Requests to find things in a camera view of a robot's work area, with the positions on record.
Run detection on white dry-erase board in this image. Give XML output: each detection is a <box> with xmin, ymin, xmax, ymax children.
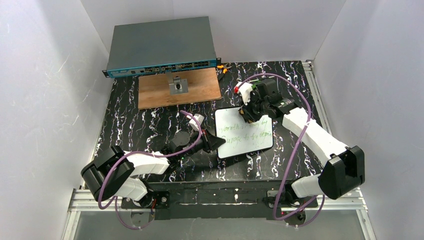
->
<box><xmin>214</xmin><ymin>107</ymin><xmax>274</xmax><ymax>159</ymax></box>

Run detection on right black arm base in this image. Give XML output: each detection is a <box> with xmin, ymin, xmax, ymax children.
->
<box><xmin>262</xmin><ymin>178</ymin><xmax>324</xmax><ymax>228</ymax></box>

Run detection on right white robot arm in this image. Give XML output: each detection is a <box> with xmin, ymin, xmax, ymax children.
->
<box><xmin>234</xmin><ymin>78</ymin><xmax>365</xmax><ymax>203</ymax></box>

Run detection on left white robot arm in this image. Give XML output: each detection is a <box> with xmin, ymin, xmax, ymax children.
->
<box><xmin>80</xmin><ymin>129</ymin><xmax>226</xmax><ymax>208</ymax></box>

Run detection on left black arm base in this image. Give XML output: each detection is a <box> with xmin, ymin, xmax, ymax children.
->
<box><xmin>121</xmin><ymin>191</ymin><xmax>171</xmax><ymax>210</ymax></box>

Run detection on metal whiteboard stand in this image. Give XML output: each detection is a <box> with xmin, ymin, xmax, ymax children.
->
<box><xmin>249</xmin><ymin>75</ymin><xmax>278</xmax><ymax>94</ymax></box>

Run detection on green white marker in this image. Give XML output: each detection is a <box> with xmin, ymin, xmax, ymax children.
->
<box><xmin>249</xmin><ymin>78</ymin><xmax>268</xmax><ymax>89</ymax></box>

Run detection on brown wooden board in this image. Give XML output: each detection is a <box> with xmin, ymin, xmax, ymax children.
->
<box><xmin>138</xmin><ymin>68</ymin><xmax>222</xmax><ymax>110</ymax></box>

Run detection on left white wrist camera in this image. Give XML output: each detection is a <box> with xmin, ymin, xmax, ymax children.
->
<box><xmin>187</xmin><ymin>113</ymin><xmax>205</xmax><ymax>132</ymax></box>

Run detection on orange handled pliers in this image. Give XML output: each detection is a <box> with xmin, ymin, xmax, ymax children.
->
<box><xmin>217</xmin><ymin>63</ymin><xmax>232</xmax><ymax>81</ymax></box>

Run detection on grey metal bracket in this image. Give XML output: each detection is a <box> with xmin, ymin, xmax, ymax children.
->
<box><xmin>166</xmin><ymin>72</ymin><xmax>189</xmax><ymax>95</ymax></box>

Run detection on grey network switch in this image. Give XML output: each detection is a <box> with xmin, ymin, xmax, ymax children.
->
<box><xmin>103</xmin><ymin>16</ymin><xmax>221</xmax><ymax>78</ymax></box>

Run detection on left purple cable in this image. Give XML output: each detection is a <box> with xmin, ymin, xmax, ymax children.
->
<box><xmin>97</xmin><ymin>110</ymin><xmax>205</xmax><ymax>231</ymax></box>

